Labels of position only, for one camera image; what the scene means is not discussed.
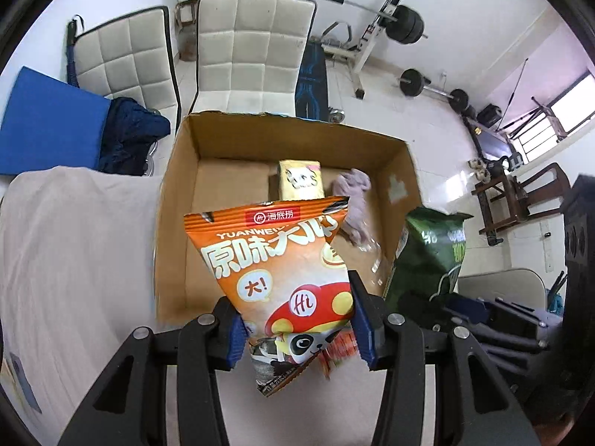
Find white quilted chair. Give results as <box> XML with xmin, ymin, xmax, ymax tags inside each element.
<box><xmin>70</xmin><ymin>6</ymin><xmax>182</xmax><ymax>119</ymax></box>
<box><xmin>190</xmin><ymin>0</ymin><xmax>319</xmax><ymax>119</ymax></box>

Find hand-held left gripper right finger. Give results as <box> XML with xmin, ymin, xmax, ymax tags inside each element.
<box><xmin>348</xmin><ymin>269</ymin><xmax>542</xmax><ymax>446</ymax></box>

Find beige sheet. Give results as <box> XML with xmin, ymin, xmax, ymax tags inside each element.
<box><xmin>0</xmin><ymin>166</ymin><xmax>164</xmax><ymax>428</ymax></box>

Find dark wooden chair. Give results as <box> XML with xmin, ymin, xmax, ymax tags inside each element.
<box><xmin>472</xmin><ymin>162</ymin><xmax>570</xmax><ymax>243</ymax></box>

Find black strap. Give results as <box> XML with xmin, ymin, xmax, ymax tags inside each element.
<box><xmin>65</xmin><ymin>16</ymin><xmax>85</xmax><ymax>90</ymax></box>

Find dark blue garment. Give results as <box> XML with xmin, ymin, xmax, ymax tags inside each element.
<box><xmin>99</xmin><ymin>97</ymin><xmax>172</xmax><ymax>175</ymax></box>

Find green snack bag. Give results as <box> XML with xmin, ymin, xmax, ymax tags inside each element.
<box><xmin>383</xmin><ymin>207</ymin><xmax>475</xmax><ymax>305</ymax></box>

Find white weight rack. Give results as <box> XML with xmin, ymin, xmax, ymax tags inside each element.
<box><xmin>321</xmin><ymin>0</ymin><xmax>417</xmax><ymax>99</ymax></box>

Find lilac cloth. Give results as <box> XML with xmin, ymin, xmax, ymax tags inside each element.
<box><xmin>331</xmin><ymin>168</ymin><xmax>373</xmax><ymax>246</ymax></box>

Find blue black bench pad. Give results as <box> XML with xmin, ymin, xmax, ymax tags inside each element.
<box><xmin>295</xmin><ymin>42</ymin><xmax>332</xmax><ymax>122</ymax></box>

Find window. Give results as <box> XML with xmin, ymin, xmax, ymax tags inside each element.
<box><xmin>511</xmin><ymin>72</ymin><xmax>595</xmax><ymax>159</ymax></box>

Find yellow tissue pack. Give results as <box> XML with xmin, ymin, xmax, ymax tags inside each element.
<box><xmin>277</xmin><ymin>159</ymin><xmax>325</xmax><ymax>201</ymax></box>

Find long barbell with plates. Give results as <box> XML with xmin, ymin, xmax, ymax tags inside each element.
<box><xmin>183</xmin><ymin>0</ymin><xmax>428</xmax><ymax>46</ymax></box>

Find blue folder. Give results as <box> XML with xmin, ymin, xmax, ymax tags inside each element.
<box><xmin>0</xmin><ymin>66</ymin><xmax>112</xmax><ymax>176</ymax></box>

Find grey tray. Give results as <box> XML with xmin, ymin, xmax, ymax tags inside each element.
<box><xmin>458</xmin><ymin>267</ymin><xmax>547</xmax><ymax>311</ymax></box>

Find short barbell with plates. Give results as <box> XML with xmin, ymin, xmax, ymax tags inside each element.
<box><xmin>399</xmin><ymin>69</ymin><xmax>470</xmax><ymax>114</ymax></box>

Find cardboard box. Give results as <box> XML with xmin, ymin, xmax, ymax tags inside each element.
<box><xmin>153</xmin><ymin>110</ymin><xmax>424</xmax><ymax>326</ymax></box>

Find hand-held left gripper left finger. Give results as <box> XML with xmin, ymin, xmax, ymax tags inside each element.
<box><xmin>58</xmin><ymin>296</ymin><xmax>248</xmax><ymax>446</ymax></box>

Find dark exercise machine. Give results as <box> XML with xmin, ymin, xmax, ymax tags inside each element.
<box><xmin>465</xmin><ymin>104</ymin><xmax>524</xmax><ymax>165</ymax></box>

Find orange snack packet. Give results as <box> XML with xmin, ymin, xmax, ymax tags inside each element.
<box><xmin>183</xmin><ymin>196</ymin><xmax>360</xmax><ymax>398</ymax></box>

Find small wooden stool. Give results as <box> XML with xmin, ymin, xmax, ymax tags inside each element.
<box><xmin>174</xmin><ymin>0</ymin><xmax>199</xmax><ymax>62</ymax></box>

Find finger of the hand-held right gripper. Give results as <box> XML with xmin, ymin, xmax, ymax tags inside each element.
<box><xmin>439</xmin><ymin>294</ymin><xmax>565</xmax><ymax>332</ymax></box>
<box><xmin>399</xmin><ymin>291</ymin><xmax>554</xmax><ymax>358</ymax></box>

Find clear plastic bottle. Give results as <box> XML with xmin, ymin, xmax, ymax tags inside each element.
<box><xmin>357</xmin><ymin>236</ymin><xmax>392</xmax><ymax>290</ymax></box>

